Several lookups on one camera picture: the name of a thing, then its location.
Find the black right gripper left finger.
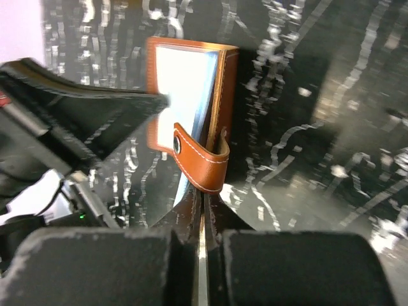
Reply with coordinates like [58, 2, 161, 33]
[153, 187, 202, 305]

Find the brown leather card holder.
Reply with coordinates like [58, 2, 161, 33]
[147, 36, 239, 204]

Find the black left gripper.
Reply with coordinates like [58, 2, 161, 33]
[0, 57, 170, 278]

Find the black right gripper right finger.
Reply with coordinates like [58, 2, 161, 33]
[203, 194, 253, 305]

